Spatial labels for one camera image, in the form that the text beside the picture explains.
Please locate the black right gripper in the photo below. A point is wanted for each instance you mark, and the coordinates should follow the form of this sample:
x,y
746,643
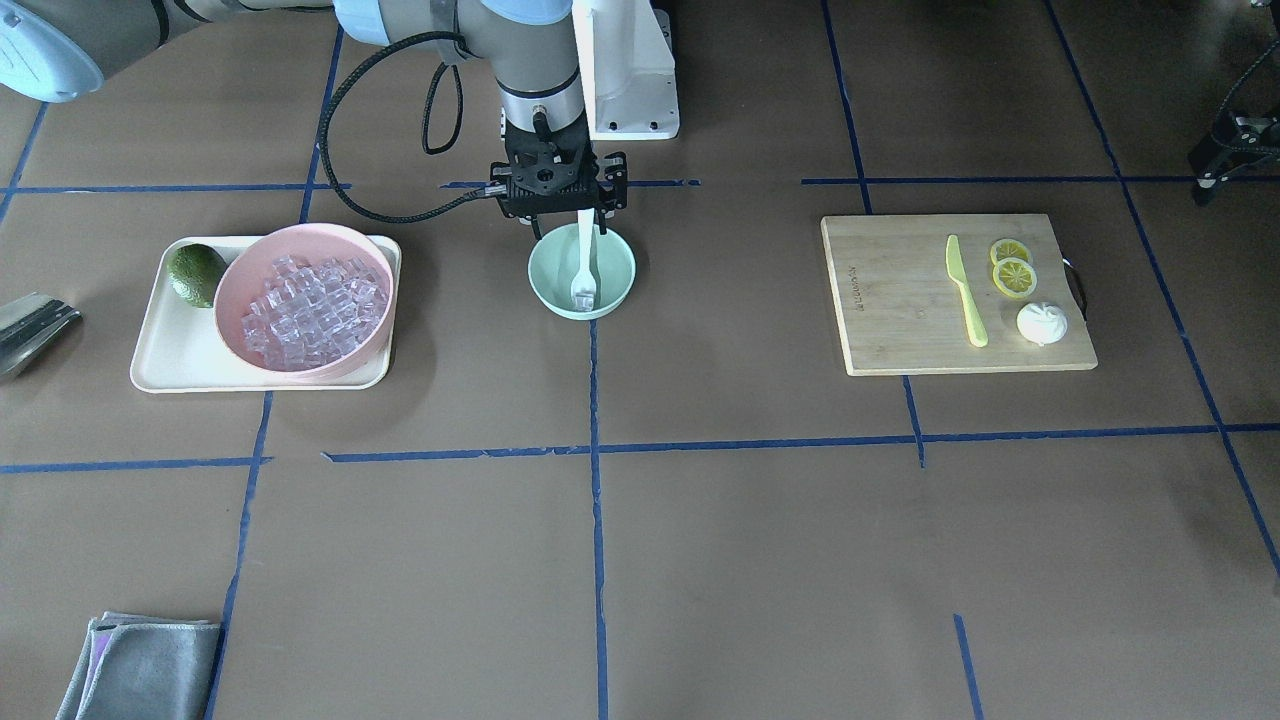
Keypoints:
x,y
614,190

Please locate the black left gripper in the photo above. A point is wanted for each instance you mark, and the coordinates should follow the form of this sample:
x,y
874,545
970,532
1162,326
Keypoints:
x,y
1232,137

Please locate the white plastic spoon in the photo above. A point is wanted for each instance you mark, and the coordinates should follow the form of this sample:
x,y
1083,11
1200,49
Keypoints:
x,y
585,276

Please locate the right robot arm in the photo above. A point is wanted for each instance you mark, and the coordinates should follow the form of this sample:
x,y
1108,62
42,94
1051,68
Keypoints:
x,y
236,58

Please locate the pink bowl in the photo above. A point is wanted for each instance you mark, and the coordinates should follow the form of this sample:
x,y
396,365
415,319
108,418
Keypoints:
x,y
313,242

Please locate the steel ice scoop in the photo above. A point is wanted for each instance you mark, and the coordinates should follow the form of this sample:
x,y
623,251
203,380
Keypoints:
x,y
28,326

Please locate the upper lemon slice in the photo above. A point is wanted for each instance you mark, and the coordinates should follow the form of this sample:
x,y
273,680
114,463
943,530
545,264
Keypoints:
x,y
1009,248

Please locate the lemon slice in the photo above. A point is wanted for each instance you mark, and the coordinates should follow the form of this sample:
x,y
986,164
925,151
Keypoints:
x,y
1015,277
1009,248

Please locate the lower lemon slice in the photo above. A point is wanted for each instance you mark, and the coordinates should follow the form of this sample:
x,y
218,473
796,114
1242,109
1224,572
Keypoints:
x,y
1015,277

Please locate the white steamed bun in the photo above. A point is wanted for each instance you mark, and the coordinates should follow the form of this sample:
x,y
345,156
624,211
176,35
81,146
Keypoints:
x,y
1042,323

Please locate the yellow-green plastic knife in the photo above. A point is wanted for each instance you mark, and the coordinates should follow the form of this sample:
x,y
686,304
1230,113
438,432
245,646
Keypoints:
x,y
974,326

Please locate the bamboo cutting board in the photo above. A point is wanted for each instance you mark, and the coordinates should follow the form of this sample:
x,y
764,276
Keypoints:
x,y
898,313

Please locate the beige plastic tray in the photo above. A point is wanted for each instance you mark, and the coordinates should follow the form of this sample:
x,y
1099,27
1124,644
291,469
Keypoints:
x,y
179,348

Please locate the folded grey cloth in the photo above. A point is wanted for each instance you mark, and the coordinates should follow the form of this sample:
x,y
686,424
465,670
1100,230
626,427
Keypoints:
x,y
141,667

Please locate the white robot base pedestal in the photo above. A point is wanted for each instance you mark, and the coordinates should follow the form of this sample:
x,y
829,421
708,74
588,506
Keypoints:
x,y
628,70

